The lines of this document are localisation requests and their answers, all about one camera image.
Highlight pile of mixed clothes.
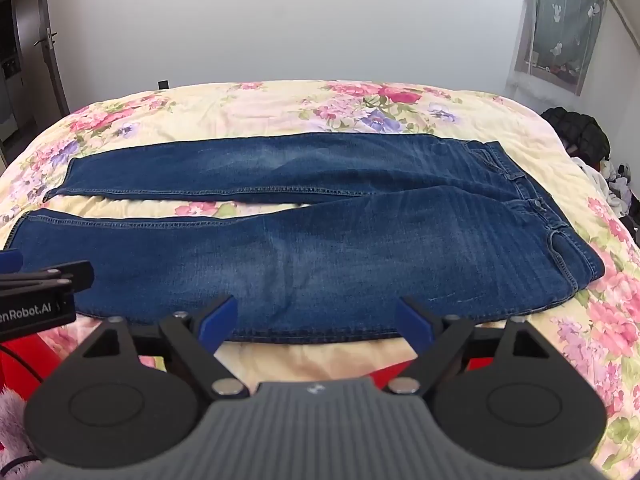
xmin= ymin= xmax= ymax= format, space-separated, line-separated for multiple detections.
xmin=602 ymin=157 xmax=640 ymax=248

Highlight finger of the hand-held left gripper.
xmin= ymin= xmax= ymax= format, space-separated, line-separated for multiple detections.
xmin=0 ymin=249 xmax=24 ymax=276
xmin=0 ymin=260 xmax=96 ymax=297

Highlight patterned window curtain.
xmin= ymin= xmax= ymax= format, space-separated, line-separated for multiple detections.
xmin=505 ymin=0 xmax=609 ymax=97

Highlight pink fluffy cloth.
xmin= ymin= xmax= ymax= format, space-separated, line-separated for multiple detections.
xmin=0 ymin=385 xmax=37 ymax=467

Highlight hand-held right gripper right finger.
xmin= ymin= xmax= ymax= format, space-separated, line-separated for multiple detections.
xmin=387 ymin=296 xmax=557 ymax=396

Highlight black cable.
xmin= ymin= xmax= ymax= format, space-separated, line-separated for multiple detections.
xmin=0 ymin=344 xmax=47 ymax=464

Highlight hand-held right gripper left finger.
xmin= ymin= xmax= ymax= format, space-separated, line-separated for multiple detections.
xmin=75 ymin=295 xmax=249 ymax=402

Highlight floral cream blanket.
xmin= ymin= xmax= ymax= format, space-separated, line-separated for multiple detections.
xmin=0 ymin=79 xmax=640 ymax=480

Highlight black puffer jacket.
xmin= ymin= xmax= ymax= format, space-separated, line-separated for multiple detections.
xmin=540 ymin=106 xmax=612 ymax=166

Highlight brown door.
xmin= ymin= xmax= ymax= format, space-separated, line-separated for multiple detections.
xmin=10 ymin=0 xmax=71 ymax=117

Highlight blue denim pants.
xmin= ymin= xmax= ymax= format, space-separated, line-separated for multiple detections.
xmin=7 ymin=132 xmax=607 ymax=346

